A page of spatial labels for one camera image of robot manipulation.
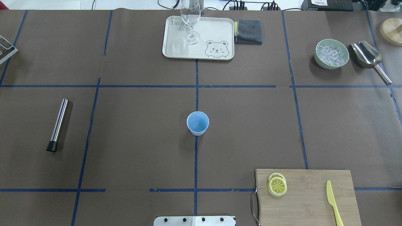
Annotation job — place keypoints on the lemon slice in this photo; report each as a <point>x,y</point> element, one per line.
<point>277,186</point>
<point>272,175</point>

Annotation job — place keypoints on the yellow plastic knife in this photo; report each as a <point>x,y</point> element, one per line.
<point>331,200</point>

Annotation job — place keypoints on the wooden cutting board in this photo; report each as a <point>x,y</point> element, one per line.
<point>305,202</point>

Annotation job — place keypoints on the clear wine glass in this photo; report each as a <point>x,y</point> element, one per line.
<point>190,14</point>

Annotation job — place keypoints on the steel ice scoop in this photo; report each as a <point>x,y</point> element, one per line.
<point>369,57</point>

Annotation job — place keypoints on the white wire cup rack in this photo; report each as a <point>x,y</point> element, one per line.
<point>7,50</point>

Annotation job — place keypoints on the blue paper cup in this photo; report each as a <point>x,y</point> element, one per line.
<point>197,123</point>

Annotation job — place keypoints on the steel muddler black tip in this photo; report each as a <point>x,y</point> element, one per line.
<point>52,145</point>

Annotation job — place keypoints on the green bowl of ice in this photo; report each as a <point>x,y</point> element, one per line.
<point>331,54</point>

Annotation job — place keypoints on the cream bear tray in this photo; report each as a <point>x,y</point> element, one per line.
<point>216,39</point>

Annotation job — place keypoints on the grey folded cloth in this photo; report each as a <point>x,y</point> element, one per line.
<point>248,31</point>

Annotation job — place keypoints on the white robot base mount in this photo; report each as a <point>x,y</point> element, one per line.
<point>195,221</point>

